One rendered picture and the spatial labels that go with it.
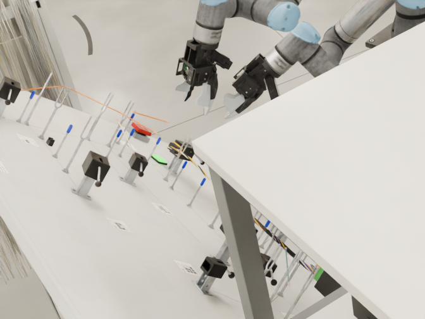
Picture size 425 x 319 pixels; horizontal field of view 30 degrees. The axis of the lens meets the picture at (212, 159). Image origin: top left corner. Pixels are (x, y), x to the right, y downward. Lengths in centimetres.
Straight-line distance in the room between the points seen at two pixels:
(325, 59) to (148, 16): 344
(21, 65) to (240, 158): 175
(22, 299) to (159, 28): 238
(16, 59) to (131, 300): 145
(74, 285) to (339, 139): 52
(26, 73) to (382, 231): 197
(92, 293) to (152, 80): 361
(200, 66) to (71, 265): 90
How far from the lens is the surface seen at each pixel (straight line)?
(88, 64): 520
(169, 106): 455
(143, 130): 243
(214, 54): 213
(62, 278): 129
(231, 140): 103
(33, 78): 271
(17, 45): 261
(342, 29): 230
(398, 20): 249
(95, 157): 166
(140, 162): 192
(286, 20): 200
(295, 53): 222
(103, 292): 132
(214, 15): 204
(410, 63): 113
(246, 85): 226
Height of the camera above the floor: 246
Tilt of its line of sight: 37 degrees down
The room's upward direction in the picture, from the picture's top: 13 degrees counter-clockwise
